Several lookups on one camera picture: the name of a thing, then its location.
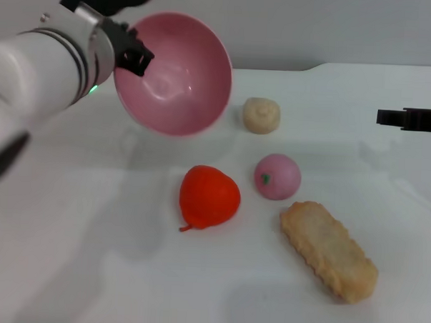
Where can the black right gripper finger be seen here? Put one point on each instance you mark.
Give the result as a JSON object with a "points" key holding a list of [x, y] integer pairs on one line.
{"points": [[421, 114], [389, 117]]}

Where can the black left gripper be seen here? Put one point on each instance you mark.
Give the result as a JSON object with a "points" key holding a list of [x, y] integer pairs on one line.
{"points": [[113, 33]]}

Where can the pink plastic bowl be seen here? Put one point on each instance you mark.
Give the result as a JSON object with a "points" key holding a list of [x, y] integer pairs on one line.
{"points": [[183, 78]]}

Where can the orange toy fruit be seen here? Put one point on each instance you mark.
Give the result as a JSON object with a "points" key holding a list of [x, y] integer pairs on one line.
{"points": [[208, 197]]}

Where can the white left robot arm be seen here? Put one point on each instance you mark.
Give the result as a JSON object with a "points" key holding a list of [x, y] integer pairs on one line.
{"points": [[37, 71]]}

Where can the pink toy peach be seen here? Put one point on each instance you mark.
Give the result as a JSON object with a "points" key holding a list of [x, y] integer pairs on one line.
{"points": [[281, 178]]}

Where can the cream toy bun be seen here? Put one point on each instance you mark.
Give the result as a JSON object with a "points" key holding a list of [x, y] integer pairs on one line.
{"points": [[261, 115]]}

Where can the long golden toy bread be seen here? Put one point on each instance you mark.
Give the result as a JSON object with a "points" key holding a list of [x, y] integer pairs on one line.
{"points": [[326, 248]]}

